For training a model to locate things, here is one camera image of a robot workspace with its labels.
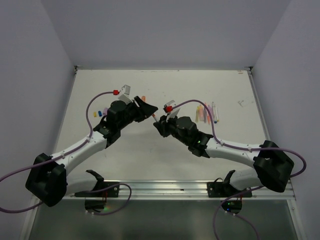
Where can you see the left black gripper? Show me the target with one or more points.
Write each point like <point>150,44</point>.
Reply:
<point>144,110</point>

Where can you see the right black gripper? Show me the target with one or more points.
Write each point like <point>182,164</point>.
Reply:
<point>162,125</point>

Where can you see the orange capped white marker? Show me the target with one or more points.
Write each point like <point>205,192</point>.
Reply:
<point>155,117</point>

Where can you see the yellow capped pink highlighter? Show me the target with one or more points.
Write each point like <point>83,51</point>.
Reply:
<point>201,113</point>

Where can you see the red slim pen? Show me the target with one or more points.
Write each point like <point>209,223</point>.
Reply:
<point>206,115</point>

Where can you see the blue white marker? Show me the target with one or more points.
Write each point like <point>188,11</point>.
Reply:
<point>213,106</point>

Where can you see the yellow white marker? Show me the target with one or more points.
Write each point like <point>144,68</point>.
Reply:
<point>216,113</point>

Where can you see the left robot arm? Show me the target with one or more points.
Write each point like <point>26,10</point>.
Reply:
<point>48,178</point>

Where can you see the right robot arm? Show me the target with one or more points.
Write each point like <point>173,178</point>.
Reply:
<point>268,166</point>

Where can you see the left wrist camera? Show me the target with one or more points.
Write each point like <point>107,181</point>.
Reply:
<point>124,94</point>

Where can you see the aluminium rail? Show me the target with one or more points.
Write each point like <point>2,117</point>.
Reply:
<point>192,190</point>

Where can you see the right base bracket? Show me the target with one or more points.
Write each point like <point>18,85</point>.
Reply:
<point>221,189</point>

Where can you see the base bracket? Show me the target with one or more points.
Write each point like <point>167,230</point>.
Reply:
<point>221,189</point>
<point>112,189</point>

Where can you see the left base bracket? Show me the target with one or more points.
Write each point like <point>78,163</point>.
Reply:
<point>112,189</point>

